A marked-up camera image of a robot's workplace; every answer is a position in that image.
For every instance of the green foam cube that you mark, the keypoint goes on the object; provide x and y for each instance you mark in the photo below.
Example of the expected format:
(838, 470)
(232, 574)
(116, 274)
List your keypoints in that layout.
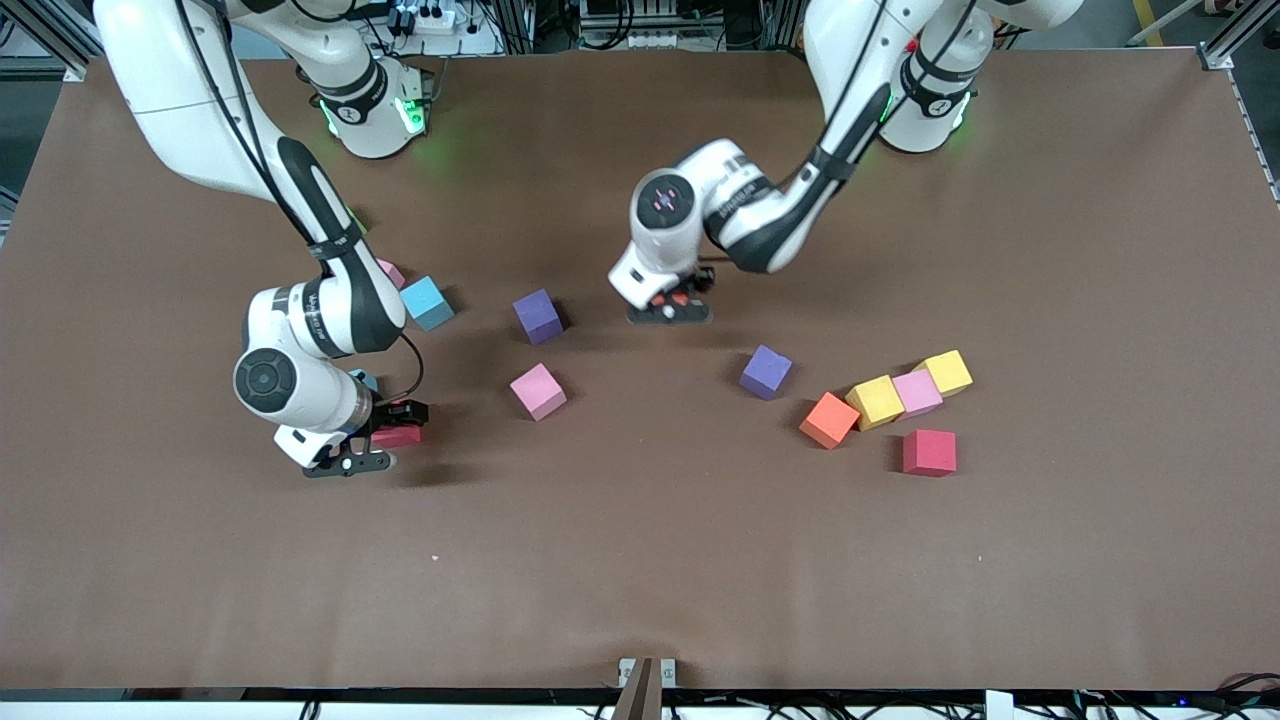
(361, 222)

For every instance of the red foam cube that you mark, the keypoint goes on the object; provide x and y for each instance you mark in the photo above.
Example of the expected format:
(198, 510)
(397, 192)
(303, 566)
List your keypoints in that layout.
(398, 438)
(929, 452)

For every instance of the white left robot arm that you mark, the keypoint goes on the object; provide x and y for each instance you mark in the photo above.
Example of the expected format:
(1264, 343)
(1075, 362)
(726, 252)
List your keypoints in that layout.
(850, 60)

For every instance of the cyan foam cube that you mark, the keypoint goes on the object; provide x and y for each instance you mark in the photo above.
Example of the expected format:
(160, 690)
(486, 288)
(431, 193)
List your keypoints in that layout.
(425, 300)
(367, 381)

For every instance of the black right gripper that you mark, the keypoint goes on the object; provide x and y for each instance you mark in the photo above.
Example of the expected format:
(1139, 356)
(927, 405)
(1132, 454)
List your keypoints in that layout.
(391, 413)

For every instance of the silver metal bracket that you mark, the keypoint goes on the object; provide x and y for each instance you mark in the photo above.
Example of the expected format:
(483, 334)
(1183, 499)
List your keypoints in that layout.
(669, 668)

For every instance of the orange foam cube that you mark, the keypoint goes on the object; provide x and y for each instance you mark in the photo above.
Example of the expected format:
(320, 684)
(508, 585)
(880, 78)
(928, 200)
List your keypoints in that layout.
(828, 420)
(662, 298)

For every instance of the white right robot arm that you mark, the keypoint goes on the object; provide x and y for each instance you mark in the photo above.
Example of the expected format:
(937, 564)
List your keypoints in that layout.
(200, 100)

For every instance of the purple foam cube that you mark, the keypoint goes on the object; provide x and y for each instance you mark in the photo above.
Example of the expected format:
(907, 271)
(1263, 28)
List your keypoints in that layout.
(766, 371)
(537, 315)

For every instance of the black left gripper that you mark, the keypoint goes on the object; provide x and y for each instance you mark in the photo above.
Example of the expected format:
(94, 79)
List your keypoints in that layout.
(703, 280)

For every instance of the white tag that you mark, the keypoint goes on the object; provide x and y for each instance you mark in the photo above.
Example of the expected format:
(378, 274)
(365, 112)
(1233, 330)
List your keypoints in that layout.
(998, 705)

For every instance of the pink foam cube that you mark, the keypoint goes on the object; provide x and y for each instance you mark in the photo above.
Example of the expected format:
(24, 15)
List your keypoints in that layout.
(537, 390)
(917, 393)
(392, 273)

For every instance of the yellow foam cube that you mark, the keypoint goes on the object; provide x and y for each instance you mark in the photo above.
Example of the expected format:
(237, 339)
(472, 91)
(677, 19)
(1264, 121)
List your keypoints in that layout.
(875, 401)
(948, 371)

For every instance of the white power strip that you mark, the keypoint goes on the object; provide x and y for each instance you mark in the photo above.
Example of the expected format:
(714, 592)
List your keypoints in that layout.
(440, 18)

